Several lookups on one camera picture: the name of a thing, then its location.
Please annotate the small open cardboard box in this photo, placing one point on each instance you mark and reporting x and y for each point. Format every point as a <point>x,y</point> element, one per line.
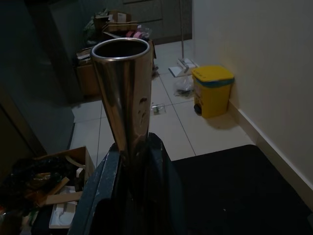
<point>117,18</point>

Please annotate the pink tape roll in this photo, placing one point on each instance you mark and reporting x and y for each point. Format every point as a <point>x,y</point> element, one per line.
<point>137,34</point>

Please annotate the small floor litter scrap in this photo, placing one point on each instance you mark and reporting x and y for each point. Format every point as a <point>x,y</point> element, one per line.
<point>158,109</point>

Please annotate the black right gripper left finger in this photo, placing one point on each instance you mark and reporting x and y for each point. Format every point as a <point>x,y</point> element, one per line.
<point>97,176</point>

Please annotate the clear plastic bag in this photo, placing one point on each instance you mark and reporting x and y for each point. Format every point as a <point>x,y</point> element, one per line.
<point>183,85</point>

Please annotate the cardboard box full of rubbish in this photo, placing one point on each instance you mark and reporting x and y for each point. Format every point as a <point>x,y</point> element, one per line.
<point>83,154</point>

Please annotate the yellow pedal bin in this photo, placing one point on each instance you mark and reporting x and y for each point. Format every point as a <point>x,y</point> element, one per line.
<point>212,95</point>

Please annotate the black plastic rubbish bag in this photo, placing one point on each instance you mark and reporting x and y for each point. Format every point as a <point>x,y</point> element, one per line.
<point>29,171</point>

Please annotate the grey cupboard doors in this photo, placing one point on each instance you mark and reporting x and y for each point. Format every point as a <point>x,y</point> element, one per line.
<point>171,19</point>

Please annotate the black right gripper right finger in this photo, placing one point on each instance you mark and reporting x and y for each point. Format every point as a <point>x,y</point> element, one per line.
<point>163,186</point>

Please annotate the large black floor mat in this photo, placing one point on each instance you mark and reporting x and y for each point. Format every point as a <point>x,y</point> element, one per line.
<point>244,191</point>

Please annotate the grey metal cabinet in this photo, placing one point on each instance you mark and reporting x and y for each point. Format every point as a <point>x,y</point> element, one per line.
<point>36,61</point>

